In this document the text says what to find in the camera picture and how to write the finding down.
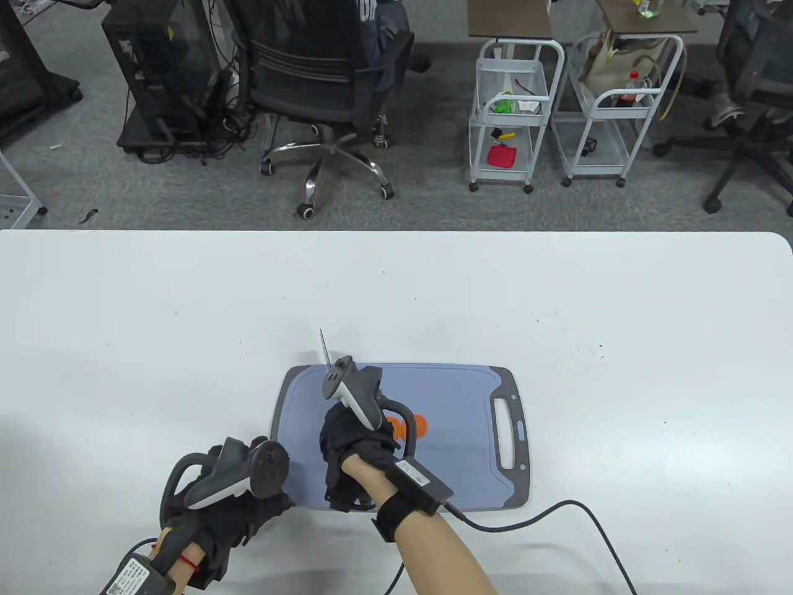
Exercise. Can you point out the small black gadget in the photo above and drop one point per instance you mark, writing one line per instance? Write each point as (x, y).
(588, 145)

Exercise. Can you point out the red-capped cola bottle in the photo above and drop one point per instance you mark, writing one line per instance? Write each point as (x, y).
(630, 87)

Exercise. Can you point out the black equipment stand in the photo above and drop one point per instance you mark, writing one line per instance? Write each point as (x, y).
(25, 80)

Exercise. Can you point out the person's left forearm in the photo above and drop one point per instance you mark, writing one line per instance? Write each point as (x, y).
(189, 550)

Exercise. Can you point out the black kitchen knife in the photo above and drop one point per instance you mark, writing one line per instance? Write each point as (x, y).
(324, 350)

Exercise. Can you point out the small white box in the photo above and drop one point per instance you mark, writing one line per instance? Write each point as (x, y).
(528, 106)

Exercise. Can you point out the person's right forearm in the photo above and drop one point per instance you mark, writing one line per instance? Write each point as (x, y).
(440, 558)

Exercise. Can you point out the brown wooden desk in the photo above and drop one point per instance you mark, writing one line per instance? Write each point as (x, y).
(669, 22)
(508, 22)

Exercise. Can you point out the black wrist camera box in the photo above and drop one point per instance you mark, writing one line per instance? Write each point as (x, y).
(133, 579)
(421, 483)

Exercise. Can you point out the red flat container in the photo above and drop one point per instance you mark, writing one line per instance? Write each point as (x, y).
(502, 155)

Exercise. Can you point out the person's left hand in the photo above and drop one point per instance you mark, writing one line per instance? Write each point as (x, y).
(260, 511)

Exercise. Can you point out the blue grey cutting board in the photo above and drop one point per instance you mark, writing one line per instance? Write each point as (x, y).
(458, 396)

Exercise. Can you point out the white metal rack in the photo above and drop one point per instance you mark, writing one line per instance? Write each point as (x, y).
(12, 204)

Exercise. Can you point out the black-based office chair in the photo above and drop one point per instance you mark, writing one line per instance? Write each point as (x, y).
(756, 93)

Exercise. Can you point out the person's right hand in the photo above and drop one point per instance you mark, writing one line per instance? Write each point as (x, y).
(347, 440)

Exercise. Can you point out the chrome-based black office chair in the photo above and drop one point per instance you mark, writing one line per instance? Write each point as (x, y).
(310, 74)

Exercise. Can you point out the black computer tower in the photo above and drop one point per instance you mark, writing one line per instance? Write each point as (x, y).
(155, 62)

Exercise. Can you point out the beige cloth bag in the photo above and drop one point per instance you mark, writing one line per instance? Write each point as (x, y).
(604, 68)

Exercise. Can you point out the green crumpled packet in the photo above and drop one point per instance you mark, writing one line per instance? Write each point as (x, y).
(505, 104)

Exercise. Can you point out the grey tracking controller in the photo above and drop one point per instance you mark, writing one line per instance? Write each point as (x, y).
(269, 471)
(337, 375)

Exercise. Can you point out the small black floor scrap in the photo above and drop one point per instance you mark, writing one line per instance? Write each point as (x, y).
(90, 215)

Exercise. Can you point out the orange plasticine disc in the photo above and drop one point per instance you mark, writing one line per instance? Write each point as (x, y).
(421, 426)
(396, 426)

